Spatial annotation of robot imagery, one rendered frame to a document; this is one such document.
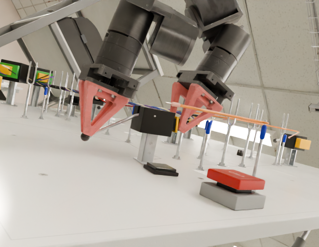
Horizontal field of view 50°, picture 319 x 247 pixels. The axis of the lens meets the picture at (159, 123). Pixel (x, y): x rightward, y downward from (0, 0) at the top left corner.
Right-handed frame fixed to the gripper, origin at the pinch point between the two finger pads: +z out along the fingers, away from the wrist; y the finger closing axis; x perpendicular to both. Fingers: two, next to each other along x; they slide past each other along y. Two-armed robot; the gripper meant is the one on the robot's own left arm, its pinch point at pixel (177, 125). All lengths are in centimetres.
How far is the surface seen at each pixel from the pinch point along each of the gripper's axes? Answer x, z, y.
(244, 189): 0.8, 5.0, -21.2
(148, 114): 6.7, 1.8, -1.9
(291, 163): -49, -15, 17
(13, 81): 19, 9, 70
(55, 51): 8, -13, 118
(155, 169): 3.6, 8.3, -7.5
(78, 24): 8, -29, 110
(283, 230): -4.6, 6.4, -24.0
